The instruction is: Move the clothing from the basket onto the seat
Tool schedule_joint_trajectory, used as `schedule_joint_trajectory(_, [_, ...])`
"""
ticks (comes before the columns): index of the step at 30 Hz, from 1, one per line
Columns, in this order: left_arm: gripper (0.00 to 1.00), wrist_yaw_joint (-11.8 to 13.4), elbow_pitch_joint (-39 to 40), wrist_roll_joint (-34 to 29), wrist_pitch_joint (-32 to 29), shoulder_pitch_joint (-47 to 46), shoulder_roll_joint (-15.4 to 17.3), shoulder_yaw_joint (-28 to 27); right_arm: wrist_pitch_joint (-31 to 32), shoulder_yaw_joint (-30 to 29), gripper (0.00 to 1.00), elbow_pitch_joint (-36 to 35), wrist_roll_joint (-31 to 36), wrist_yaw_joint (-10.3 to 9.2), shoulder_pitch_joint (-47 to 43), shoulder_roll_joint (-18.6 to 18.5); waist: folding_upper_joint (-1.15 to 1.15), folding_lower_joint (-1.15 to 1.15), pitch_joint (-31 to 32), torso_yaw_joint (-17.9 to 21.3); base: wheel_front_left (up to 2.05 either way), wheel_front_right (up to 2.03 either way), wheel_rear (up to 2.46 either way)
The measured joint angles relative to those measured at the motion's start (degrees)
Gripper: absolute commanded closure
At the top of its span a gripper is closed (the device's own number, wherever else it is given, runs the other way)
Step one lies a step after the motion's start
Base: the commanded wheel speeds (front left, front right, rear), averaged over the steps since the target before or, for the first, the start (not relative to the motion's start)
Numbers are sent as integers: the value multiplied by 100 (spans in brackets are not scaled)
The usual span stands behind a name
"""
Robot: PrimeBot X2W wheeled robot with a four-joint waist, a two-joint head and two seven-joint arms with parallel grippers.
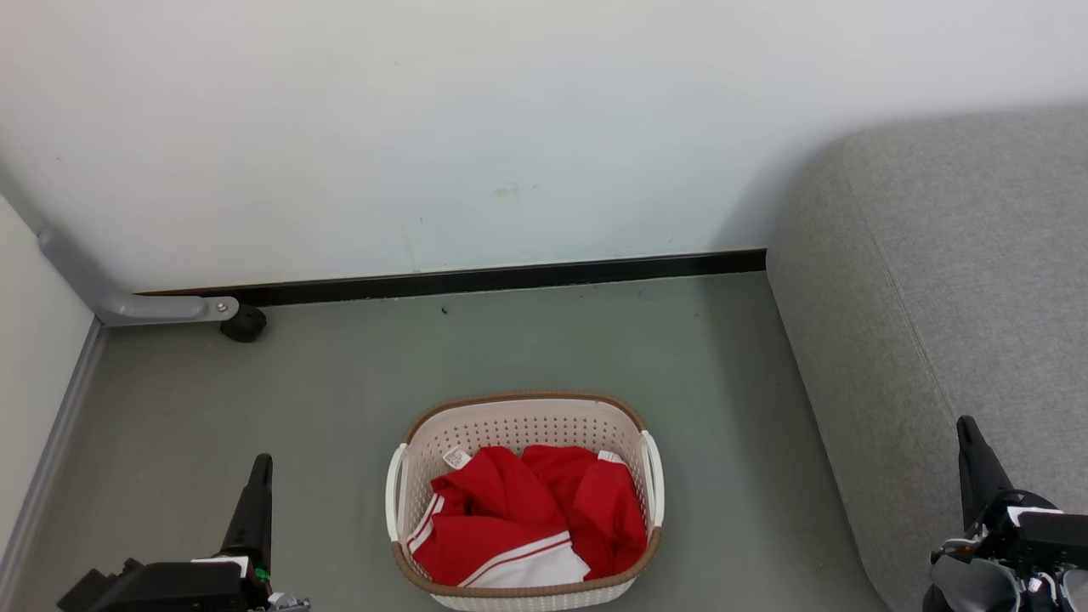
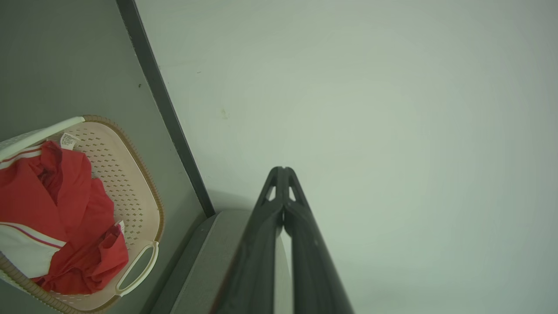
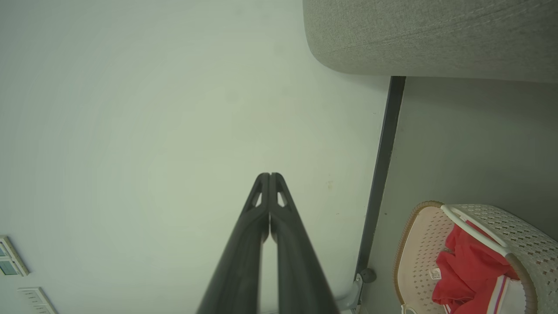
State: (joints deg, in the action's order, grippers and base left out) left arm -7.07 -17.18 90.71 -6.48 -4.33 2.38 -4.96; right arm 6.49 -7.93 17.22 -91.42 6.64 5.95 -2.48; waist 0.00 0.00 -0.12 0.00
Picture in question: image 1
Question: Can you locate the white laundry basket brown rim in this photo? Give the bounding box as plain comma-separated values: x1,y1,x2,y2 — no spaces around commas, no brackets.
385,391,666,612

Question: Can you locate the red and white garment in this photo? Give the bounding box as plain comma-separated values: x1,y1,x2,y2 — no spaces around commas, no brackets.
406,444,649,589

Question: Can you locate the black baseboard strip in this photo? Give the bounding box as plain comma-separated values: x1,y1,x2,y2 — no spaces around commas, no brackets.
136,248,768,309

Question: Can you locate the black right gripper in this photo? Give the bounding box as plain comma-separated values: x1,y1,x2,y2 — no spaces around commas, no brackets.
956,416,1088,569

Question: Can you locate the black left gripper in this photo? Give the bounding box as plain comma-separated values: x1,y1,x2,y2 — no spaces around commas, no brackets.
58,453,275,612

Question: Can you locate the grey fabric sofa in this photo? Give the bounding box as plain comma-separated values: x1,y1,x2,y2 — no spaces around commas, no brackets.
765,104,1088,612

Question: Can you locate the grey wall trim strip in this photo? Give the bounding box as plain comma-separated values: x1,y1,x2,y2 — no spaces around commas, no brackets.
0,321,109,609

